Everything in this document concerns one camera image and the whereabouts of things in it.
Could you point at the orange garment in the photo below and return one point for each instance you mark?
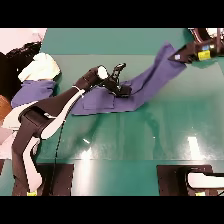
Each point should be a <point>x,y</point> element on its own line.
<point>4,108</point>

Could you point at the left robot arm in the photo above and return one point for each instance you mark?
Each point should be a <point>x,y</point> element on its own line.
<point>55,104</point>

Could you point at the white garment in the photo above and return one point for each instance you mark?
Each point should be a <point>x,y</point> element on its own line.
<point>13,118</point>
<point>40,68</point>

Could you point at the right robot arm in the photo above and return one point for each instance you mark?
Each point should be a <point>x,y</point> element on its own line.
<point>204,181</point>

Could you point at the purple garment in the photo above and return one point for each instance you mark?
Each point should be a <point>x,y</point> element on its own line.
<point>31,91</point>

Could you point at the black garment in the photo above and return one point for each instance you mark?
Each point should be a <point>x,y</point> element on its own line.
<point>11,68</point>

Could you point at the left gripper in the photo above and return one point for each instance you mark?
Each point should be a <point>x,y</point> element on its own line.
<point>119,89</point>

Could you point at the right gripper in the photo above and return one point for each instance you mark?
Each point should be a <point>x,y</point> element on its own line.
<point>190,50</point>

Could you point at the purple shirt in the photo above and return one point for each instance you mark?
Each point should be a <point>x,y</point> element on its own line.
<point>146,83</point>

